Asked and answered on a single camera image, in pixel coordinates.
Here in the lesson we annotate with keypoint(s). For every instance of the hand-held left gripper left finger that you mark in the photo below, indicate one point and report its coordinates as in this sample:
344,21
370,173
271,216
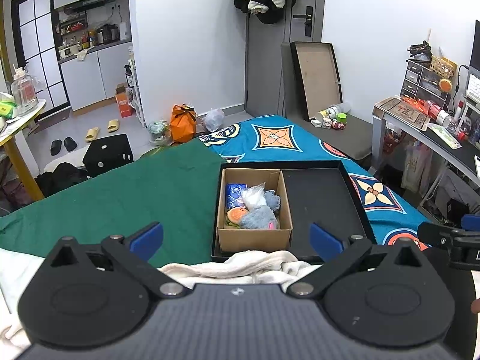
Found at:
148,237

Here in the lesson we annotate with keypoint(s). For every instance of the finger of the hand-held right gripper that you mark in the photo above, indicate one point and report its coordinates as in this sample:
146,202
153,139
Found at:
471,222
431,232

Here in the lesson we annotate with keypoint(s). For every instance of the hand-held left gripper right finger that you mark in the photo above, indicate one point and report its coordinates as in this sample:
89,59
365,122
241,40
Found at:
324,238

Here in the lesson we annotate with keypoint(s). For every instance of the black shallow tray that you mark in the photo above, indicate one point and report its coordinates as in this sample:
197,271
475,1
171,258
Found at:
318,195

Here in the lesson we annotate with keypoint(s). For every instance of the light blue star plush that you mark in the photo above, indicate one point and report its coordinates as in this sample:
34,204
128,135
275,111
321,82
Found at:
273,200

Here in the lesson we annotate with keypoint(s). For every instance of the grey-blue fuzzy plush toy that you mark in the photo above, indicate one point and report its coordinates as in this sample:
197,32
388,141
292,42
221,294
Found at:
258,217

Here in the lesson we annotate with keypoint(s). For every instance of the brown cardboard box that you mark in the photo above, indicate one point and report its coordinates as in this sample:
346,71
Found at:
255,240

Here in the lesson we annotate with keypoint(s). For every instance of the clear bag of white stuffing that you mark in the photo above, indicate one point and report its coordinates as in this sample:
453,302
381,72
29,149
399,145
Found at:
253,197

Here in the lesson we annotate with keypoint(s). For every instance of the hamburger plush toy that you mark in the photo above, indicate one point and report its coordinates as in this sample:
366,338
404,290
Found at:
236,215

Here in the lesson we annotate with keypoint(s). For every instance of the blue tissue packet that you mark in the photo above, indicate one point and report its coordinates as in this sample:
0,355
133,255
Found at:
234,195

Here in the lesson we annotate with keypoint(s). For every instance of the green blanket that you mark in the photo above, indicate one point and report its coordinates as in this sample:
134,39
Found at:
112,202

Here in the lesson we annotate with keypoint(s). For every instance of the beige tote bag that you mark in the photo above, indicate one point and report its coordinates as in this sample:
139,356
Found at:
414,168

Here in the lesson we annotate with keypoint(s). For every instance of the blue patterned blanket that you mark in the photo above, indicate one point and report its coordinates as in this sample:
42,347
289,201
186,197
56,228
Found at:
307,155

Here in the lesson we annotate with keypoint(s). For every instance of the white fleece blanket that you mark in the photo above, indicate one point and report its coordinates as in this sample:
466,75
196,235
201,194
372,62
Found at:
243,266

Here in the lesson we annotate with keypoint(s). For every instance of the black dotted cube stool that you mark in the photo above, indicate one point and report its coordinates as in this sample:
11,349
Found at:
108,153

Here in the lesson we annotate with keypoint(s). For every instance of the black clothes pile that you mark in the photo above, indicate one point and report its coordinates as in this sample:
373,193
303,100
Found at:
63,176

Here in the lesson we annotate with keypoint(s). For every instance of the grey desk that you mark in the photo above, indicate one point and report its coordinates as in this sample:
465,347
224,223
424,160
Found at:
378,142

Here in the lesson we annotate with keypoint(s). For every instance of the clear bag with greens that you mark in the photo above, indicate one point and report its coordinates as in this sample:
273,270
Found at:
159,133

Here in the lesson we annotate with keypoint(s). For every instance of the small red toy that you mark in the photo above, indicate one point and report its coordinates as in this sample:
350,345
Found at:
339,125

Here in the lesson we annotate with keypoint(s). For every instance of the small white figurine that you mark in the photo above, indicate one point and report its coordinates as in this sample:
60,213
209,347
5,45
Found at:
326,123

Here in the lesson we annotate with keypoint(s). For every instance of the white charger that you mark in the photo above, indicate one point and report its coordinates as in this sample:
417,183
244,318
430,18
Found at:
316,123

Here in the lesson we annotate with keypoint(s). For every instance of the red-labelled plastic bottle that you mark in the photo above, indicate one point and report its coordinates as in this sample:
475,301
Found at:
435,110

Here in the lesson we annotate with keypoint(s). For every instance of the orange bag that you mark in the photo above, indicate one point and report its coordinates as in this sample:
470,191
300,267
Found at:
182,123

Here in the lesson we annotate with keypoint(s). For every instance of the small green cup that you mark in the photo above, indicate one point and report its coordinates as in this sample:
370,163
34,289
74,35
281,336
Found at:
341,117

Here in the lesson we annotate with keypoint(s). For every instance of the brown embossed boards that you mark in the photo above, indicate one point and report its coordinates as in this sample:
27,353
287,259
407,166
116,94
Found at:
393,108

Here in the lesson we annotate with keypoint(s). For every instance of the orange cardboard box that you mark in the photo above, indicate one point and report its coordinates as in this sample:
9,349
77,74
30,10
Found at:
123,105

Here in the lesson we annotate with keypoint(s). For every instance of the white bed sheet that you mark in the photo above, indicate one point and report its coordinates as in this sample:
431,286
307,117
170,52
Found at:
18,281

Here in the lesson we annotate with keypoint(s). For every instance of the yellow-legged table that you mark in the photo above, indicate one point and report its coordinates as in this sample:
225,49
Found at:
26,174

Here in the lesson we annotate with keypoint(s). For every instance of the orange round toy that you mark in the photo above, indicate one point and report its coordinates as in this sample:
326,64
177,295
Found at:
445,85

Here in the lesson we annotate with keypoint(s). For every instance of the white trolley rack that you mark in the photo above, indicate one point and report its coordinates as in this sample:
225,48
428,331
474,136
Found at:
137,97

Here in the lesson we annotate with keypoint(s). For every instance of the grey drawer organizer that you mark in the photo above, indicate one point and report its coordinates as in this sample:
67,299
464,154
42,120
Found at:
412,78

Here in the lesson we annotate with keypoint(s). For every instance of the woven basket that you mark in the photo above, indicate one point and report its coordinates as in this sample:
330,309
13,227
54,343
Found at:
444,67

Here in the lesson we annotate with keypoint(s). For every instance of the black cardboard-lined lid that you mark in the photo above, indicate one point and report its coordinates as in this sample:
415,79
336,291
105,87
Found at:
318,78

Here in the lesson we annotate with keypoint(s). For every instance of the white kitchen cabinet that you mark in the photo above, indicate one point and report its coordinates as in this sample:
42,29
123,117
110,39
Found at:
86,78

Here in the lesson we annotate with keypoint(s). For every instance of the grey door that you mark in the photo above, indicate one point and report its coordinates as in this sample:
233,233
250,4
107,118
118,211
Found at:
266,75

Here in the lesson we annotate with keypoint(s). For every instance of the black monitor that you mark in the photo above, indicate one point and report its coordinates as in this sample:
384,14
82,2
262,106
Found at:
476,45

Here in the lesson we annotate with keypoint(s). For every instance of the green tissue pack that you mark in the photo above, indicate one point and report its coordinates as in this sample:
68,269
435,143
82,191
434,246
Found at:
7,110

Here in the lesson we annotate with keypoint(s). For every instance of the glass jar with red label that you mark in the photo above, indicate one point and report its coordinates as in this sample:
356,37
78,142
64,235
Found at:
24,93

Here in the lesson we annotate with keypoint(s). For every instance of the white microwave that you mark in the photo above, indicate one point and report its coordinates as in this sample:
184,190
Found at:
67,52

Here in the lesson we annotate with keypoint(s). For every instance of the black door lock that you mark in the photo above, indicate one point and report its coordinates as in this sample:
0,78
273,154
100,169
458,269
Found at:
308,18

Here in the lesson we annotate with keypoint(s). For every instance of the range hood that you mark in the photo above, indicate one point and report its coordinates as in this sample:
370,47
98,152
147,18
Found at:
90,3

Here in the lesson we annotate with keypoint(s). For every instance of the black-framed glass door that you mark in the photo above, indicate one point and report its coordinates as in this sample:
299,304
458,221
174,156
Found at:
41,18

